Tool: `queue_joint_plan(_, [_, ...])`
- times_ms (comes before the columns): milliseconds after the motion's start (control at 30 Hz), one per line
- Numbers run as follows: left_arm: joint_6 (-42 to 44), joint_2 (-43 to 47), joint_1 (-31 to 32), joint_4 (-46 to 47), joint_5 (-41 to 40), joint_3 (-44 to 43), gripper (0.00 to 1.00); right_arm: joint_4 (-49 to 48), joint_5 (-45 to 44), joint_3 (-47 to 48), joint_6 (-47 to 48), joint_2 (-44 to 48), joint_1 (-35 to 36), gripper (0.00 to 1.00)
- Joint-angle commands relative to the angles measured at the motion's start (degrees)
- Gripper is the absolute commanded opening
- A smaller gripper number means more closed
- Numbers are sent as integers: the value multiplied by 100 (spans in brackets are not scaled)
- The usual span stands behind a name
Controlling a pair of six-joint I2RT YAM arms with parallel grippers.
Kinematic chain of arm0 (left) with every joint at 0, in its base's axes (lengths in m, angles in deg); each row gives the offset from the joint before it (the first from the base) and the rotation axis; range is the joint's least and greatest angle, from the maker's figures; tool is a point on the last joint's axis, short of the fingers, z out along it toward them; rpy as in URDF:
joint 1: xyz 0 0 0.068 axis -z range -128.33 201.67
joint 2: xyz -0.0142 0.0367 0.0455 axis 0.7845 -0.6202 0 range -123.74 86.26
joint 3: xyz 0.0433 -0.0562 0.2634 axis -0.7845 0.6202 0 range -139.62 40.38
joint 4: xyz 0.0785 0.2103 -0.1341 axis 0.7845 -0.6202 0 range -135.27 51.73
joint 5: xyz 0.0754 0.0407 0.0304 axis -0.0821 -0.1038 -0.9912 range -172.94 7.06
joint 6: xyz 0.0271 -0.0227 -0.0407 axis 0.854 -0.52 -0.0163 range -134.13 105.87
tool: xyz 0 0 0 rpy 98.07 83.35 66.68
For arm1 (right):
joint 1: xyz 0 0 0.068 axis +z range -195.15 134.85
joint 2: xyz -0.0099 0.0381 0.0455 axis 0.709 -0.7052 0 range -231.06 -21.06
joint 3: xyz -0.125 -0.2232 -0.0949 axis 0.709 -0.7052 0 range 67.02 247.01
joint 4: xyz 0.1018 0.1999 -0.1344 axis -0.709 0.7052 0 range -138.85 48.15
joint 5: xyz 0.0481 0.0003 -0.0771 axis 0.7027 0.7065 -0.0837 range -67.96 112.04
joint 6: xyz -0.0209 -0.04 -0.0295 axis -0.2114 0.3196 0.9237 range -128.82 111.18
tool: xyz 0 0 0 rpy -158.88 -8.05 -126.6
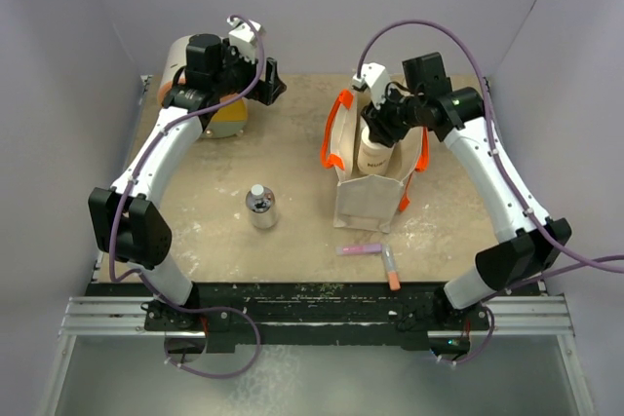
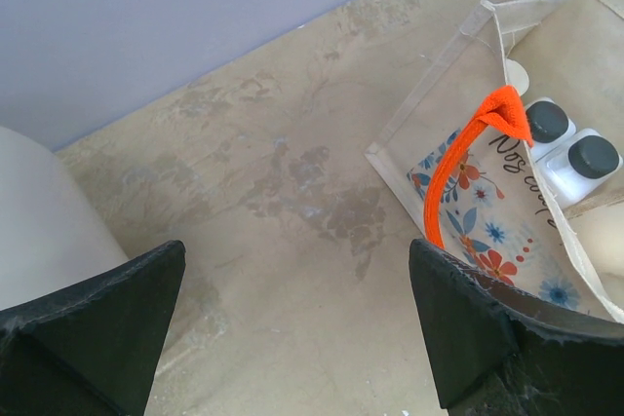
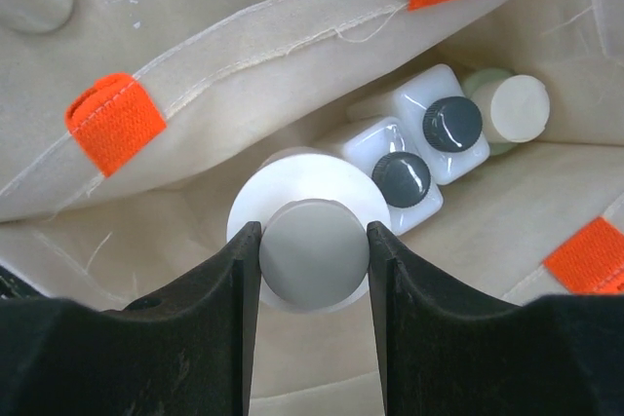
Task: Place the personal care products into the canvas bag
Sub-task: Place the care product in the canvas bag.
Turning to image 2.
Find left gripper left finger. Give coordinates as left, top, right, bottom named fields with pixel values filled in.
left=1, top=241, right=186, bottom=415

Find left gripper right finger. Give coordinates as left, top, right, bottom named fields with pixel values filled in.
left=409, top=239, right=623, bottom=415

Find white square bottle black cap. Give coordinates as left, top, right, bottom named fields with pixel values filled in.
left=536, top=129, right=623, bottom=209

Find canvas bag with orange handles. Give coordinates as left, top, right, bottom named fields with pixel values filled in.
left=367, top=0, right=623, bottom=322

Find beige and orange cylinder box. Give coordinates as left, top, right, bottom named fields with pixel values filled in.
left=1, top=128, right=128, bottom=310

